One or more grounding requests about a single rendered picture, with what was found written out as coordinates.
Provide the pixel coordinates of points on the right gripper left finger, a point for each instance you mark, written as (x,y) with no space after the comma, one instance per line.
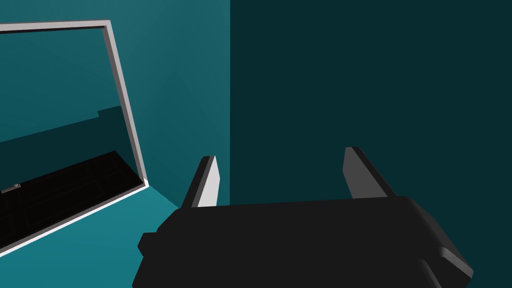
(206,188)

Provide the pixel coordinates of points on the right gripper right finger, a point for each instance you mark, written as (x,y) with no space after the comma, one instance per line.
(362,180)

